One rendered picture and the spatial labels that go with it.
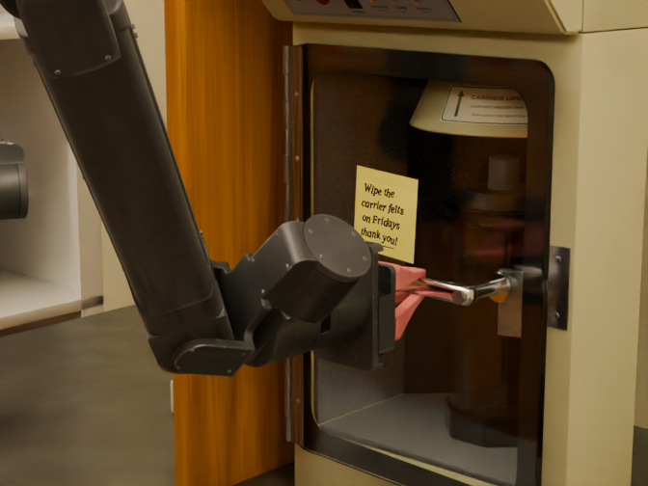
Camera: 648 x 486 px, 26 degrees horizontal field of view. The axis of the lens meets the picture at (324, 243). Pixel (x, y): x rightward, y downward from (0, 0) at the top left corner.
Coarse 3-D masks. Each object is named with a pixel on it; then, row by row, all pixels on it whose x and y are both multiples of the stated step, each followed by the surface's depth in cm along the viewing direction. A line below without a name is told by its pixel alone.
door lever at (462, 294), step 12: (492, 276) 117; (504, 276) 116; (408, 288) 118; (420, 288) 117; (432, 288) 116; (444, 288) 115; (456, 288) 114; (468, 288) 114; (480, 288) 115; (492, 288) 116; (504, 288) 116; (444, 300) 115; (456, 300) 114; (468, 300) 114; (504, 300) 117
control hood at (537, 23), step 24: (264, 0) 129; (456, 0) 113; (480, 0) 112; (504, 0) 110; (528, 0) 108; (552, 0) 108; (576, 0) 110; (384, 24) 122; (408, 24) 120; (432, 24) 118; (456, 24) 116; (480, 24) 114; (504, 24) 113; (528, 24) 111; (552, 24) 109; (576, 24) 111
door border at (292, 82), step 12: (288, 48) 132; (300, 48) 131; (300, 60) 131; (300, 72) 131; (288, 84) 133; (300, 84) 131; (288, 96) 133; (300, 96) 132; (300, 108) 132; (300, 120) 132; (288, 132) 133; (300, 132) 132; (288, 144) 134; (300, 144) 133; (300, 156) 133; (300, 168) 133; (552, 168) 112; (300, 180) 133; (288, 192) 135; (300, 192) 134; (288, 204) 135; (300, 204) 134; (300, 216) 134; (288, 360) 138; (300, 360) 137; (300, 372) 137; (300, 384) 138; (288, 396) 139; (300, 396) 138; (288, 408) 139; (300, 408) 138; (300, 420) 138; (300, 432) 139; (300, 444) 139
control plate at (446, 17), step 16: (288, 0) 126; (304, 0) 125; (336, 0) 122; (384, 0) 118; (400, 0) 117; (432, 0) 115; (352, 16) 123; (368, 16) 122; (384, 16) 121; (400, 16) 119; (416, 16) 118; (432, 16) 117; (448, 16) 116
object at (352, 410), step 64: (320, 64) 129; (384, 64) 123; (448, 64) 118; (512, 64) 113; (320, 128) 130; (384, 128) 124; (448, 128) 119; (512, 128) 114; (320, 192) 132; (448, 192) 120; (512, 192) 115; (384, 256) 127; (448, 256) 121; (512, 256) 116; (448, 320) 122; (512, 320) 117; (320, 384) 136; (384, 384) 129; (448, 384) 123; (512, 384) 118; (320, 448) 137; (384, 448) 130; (448, 448) 124; (512, 448) 119
